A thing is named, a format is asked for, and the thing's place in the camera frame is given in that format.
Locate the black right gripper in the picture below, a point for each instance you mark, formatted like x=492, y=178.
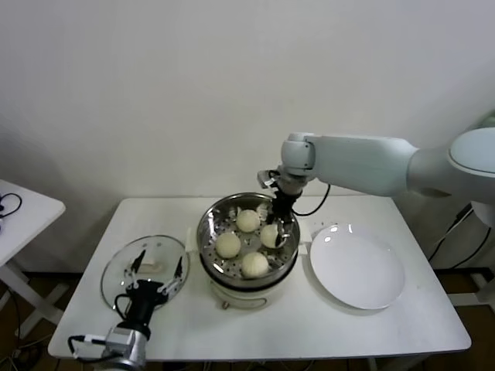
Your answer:
x=283, y=205

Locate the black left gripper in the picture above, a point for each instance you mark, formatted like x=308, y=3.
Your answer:
x=147, y=299

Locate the white steamed baozi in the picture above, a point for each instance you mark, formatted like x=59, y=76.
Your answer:
x=248, y=221
x=268, y=235
x=254, y=264
x=227, y=245

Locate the round glass pot lid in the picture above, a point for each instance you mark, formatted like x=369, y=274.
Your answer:
x=162, y=247

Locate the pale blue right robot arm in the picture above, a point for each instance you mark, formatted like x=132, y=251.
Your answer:
x=367, y=162

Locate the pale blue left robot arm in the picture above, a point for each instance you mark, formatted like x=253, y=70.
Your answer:
x=127, y=346

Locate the stainless steel steamer basket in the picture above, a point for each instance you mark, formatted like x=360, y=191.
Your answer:
x=216, y=216

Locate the steel steamer pot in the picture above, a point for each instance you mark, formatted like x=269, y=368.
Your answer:
x=247, y=295

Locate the round white plate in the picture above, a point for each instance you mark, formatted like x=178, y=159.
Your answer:
x=356, y=266

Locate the white side table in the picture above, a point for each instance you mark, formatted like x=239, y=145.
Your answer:
x=27, y=220

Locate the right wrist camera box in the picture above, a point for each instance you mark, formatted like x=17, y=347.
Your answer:
x=268, y=178

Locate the white metal floor frame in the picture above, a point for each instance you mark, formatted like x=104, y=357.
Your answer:
x=475, y=288

